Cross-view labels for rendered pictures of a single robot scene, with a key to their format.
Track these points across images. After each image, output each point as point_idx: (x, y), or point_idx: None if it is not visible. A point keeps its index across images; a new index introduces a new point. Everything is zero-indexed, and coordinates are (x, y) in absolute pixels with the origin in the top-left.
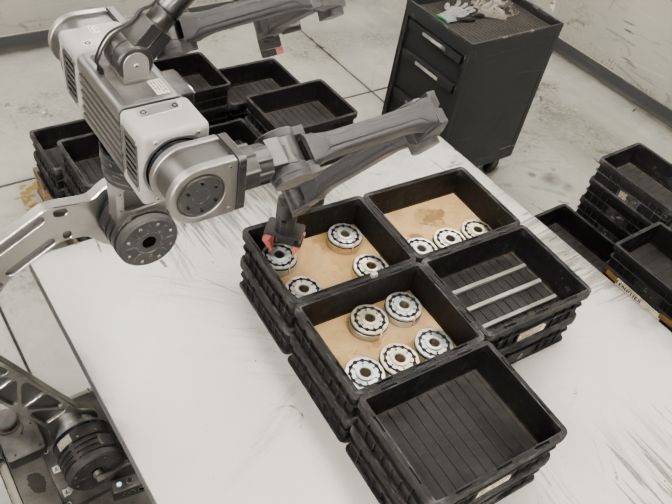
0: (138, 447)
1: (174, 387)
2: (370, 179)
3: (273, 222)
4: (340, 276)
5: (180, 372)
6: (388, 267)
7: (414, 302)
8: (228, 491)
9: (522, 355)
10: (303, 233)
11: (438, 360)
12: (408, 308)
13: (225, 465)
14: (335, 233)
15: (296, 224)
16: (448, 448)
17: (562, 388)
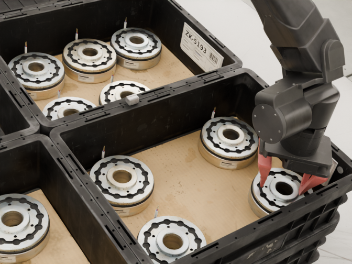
0: (338, 78)
1: (334, 125)
2: None
3: (321, 153)
4: (170, 184)
5: (336, 139)
6: (105, 116)
7: (52, 120)
8: (245, 48)
9: None
10: (262, 161)
11: (51, 6)
12: (66, 107)
13: (255, 64)
14: (191, 244)
15: (281, 151)
16: (43, 1)
17: None
